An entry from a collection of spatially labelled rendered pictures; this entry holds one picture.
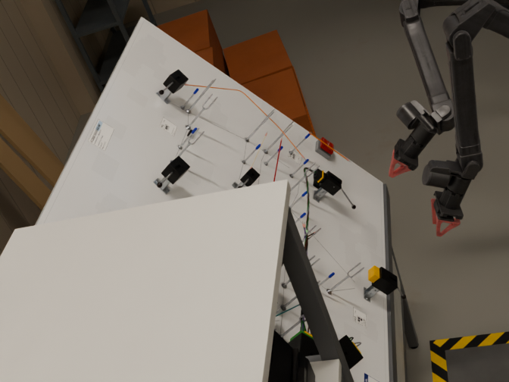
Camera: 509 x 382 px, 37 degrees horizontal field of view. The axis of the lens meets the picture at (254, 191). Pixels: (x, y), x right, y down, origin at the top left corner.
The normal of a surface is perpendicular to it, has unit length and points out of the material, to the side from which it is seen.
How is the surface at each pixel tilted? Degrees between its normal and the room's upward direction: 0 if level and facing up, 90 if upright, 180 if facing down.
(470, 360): 0
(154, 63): 54
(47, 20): 90
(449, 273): 0
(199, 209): 0
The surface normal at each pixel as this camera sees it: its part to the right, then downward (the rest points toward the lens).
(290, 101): -0.30, -0.76
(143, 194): 0.59, -0.59
